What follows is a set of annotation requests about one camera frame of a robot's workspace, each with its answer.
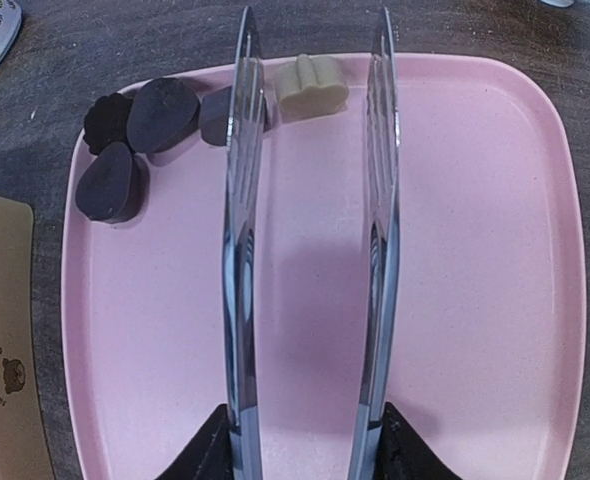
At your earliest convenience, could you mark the light caramel chocolate piece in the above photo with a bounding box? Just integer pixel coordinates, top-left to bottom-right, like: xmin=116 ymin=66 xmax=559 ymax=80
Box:
xmin=273 ymin=54 xmax=349 ymax=120

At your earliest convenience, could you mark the dark chocolate piece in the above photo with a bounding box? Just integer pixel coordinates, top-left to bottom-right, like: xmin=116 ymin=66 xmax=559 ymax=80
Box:
xmin=75 ymin=142 xmax=149 ymax=224
xmin=83 ymin=92 xmax=133 ymax=156
xmin=126 ymin=77 xmax=201 ymax=154
xmin=197 ymin=85 xmax=271 ymax=149

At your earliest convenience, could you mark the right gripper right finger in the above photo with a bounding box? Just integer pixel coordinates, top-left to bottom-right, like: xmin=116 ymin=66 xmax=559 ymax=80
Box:
xmin=379 ymin=402 xmax=460 ymax=480

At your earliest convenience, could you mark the beige tin box base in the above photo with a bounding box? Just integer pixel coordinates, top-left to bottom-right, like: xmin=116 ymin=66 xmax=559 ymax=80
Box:
xmin=0 ymin=197 xmax=54 ymax=479

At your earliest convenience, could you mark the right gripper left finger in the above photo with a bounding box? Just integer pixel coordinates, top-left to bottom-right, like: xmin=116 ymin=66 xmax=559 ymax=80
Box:
xmin=159 ymin=404 xmax=234 ymax=480

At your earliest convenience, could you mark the pink plastic tray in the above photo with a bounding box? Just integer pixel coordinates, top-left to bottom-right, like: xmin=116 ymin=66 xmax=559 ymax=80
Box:
xmin=62 ymin=53 xmax=586 ymax=479

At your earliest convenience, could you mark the pale celadon tea bowl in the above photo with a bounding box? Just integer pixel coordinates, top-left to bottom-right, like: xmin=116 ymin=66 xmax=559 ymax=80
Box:
xmin=541 ymin=0 xmax=575 ymax=8

